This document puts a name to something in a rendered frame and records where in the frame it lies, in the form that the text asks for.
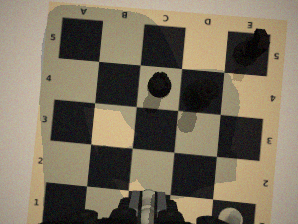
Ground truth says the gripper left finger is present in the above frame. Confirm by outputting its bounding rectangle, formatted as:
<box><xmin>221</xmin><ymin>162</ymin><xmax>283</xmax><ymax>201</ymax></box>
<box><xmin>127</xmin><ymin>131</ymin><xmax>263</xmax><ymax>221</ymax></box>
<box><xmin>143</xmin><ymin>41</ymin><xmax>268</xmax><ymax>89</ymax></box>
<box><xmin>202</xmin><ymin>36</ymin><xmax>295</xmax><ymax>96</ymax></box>
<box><xmin>39</xmin><ymin>191</ymin><xmax>143</xmax><ymax>224</ymax></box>

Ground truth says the beige chess pawn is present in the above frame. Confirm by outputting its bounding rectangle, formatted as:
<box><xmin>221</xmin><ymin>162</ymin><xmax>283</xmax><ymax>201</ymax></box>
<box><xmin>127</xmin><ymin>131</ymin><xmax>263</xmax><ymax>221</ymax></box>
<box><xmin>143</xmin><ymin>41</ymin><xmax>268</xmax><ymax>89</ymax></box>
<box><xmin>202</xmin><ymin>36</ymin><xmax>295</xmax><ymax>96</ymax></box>
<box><xmin>141</xmin><ymin>189</ymin><xmax>155</xmax><ymax>224</ymax></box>

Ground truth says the white chess piece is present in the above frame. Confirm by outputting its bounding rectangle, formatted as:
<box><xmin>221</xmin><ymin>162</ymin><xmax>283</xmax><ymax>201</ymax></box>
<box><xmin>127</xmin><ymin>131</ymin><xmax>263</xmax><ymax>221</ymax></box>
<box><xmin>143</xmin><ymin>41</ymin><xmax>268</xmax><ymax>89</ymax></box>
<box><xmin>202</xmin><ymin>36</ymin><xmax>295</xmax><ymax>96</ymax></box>
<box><xmin>218</xmin><ymin>207</ymin><xmax>243</xmax><ymax>224</ymax></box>

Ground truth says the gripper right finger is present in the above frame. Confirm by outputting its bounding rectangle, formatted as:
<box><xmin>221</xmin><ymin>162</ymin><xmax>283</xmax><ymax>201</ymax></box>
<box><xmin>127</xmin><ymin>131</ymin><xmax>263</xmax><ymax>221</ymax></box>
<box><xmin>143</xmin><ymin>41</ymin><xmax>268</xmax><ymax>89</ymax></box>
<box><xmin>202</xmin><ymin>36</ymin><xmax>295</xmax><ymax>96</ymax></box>
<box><xmin>154</xmin><ymin>192</ymin><xmax>229</xmax><ymax>224</ymax></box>

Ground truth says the chessboard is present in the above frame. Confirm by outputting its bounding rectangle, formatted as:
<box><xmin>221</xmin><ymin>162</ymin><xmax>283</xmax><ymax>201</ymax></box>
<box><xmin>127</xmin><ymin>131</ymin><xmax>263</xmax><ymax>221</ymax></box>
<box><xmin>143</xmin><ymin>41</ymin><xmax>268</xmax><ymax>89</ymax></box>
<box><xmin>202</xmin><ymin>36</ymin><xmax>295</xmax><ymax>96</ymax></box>
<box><xmin>27</xmin><ymin>1</ymin><xmax>288</xmax><ymax>224</ymax></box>

